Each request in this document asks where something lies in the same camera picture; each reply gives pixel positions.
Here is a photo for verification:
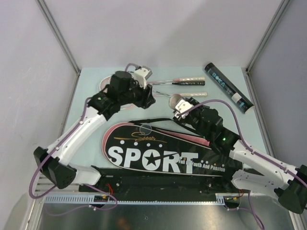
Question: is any clear plastic tube lid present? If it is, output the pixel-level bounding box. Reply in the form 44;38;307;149
139;124;152;136

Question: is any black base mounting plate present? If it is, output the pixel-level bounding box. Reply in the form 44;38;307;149
93;175;239;193

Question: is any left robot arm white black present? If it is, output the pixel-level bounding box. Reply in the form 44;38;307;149
34;67;155;192

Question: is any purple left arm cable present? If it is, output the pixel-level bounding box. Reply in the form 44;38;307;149
28;63;142;214

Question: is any white black-handled badminton racket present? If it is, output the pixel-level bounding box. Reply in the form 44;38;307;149
149;81;206;86

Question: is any aluminium frame rail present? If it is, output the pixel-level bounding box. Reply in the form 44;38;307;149
244;0;292;72
35;0;81;75

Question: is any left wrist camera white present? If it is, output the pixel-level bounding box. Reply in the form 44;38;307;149
132;66;152;89

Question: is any aluminium frame rail left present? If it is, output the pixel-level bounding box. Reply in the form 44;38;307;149
35;0;81;75

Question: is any black SPORT racket bag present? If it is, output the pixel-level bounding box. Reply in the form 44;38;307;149
101;118;244;177

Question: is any red white badminton racket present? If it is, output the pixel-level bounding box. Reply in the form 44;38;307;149
99;76;206;89

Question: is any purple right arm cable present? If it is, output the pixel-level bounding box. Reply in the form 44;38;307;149
177;99;307;228

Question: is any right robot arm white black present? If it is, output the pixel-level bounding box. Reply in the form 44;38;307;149
169;94;307;214

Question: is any white slotted cable duct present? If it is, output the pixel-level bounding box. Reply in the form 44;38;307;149
44;194;226;205

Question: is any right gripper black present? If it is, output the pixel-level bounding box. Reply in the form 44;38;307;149
173;97;211;140

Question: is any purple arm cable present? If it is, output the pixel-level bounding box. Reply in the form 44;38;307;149
177;99;307;228
28;63;142;214

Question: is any aluminium frame rail right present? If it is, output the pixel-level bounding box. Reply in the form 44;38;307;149
244;0;292;72

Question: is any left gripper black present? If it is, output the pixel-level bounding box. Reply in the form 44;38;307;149
120;78;156;110

